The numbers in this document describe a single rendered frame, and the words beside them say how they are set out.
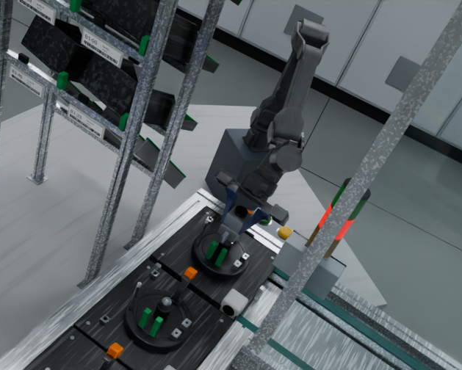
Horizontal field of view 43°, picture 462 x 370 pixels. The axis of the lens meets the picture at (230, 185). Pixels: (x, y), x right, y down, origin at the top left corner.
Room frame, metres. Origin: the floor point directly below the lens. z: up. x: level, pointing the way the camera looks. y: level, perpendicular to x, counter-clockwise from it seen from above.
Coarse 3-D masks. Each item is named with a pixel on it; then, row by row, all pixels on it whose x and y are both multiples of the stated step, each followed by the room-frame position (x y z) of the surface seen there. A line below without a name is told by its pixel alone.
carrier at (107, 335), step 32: (128, 288) 0.79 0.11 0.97; (160, 288) 0.83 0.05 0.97; (96, 320) 0.69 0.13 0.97; (128, 320) 0.71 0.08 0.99; (160, 320) 0.70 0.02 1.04; (192, 320) 0.77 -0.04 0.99; (224, 320) 0.82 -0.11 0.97; (128, 352) 0.65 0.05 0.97; (160, 352) 0.68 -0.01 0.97; (192, 352) 0.71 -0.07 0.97
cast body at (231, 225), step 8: (232, 208) 1.00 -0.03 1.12; (240, 208) 0.99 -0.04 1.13; (232, 216) 0.97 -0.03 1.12; (240, 216) 0.98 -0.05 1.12; (248, 216) 0.99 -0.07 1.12; (224, 224) 0.97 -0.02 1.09; (232, 224) 0.97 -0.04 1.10; (240, 224) 0.96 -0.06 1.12; (224, 232) 0.96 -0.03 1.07; (232, 232) 0.96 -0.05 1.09; (224, 240) 0.94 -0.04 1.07; (232, 240) 0.96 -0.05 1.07
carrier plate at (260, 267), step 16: (208, 208) 1.13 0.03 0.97; (192, 224) 1.06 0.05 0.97; (208, 224) 1.08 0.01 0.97; (176, 240) 0.98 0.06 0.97; (192, 240) 1.00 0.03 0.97; (160, 256) 0.91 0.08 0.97; (176, 256) 0.93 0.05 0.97; (256, 256) 1.04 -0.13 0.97; (272, 256) 1.07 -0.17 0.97; (176, 272) 0.89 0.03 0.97; (256, 272) 0.99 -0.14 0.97; (192, 288) 0.88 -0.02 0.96; (208, 288) 0.89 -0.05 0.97; (224, 288) 0.91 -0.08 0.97; (240, 288) 0.93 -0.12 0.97; (256, 288) 0.95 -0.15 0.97
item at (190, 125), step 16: (96, 64) 0.95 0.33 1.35; (112, 64) 0.94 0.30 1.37; (128, 64) 1.05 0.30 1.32; (80, 80) 0.93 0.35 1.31; (96, 80) 0.93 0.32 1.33; (112, 80) 0.92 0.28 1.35; (128, 80) 0.92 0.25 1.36; (96, 96) 0.91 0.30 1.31; (112, 96) 0.91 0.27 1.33; (128, 96) 0.90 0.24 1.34; (160, 96) 0.97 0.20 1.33; (128, 112) 0.89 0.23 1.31; (160, 112) 0.98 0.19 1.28; (192, 128) 1.11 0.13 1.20
